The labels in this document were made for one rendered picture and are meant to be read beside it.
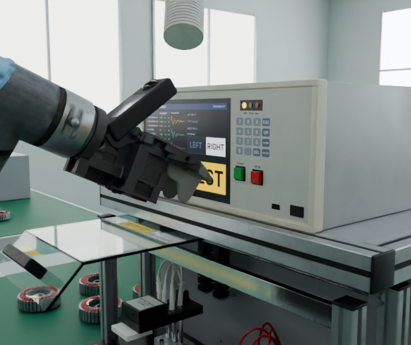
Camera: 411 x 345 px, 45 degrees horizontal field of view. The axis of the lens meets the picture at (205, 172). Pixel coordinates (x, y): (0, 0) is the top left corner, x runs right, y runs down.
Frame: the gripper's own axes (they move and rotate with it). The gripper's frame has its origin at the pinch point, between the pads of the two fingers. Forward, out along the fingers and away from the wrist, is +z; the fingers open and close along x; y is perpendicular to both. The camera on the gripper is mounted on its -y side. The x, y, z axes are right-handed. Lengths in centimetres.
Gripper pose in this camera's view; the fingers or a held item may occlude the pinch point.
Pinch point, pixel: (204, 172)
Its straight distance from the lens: 71.9
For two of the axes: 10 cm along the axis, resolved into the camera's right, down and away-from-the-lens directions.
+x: 6.2, 1.0, -7.8
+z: 7.1, 3.5, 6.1
